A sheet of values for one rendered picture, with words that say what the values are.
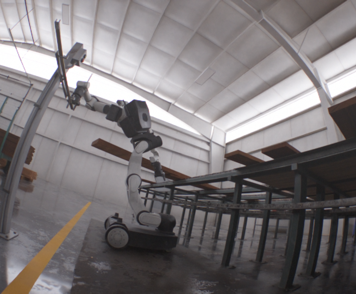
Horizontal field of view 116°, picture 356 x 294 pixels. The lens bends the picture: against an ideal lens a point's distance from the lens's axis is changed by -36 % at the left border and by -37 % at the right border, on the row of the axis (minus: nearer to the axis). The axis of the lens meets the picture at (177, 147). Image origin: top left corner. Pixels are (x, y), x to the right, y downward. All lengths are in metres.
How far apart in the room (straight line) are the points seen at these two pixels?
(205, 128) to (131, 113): 10.34
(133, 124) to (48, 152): 8.51
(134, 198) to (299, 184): 1.31
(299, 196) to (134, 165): 1.36
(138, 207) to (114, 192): 7.70
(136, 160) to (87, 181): 7.76
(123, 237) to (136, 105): 1.14
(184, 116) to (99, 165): 5.96
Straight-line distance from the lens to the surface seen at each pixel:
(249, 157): 1.25
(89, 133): 9.79
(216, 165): 11.67
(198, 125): 11.62
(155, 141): 1.73
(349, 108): 0.81
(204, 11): 7.15
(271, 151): 1.12
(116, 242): 1.44
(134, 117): 1.66
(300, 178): 1.22
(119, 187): 9.34
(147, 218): 1.61
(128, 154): 1.93
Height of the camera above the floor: 0.43
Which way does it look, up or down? 20 degrees up
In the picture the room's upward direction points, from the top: 12 degrees clockwise
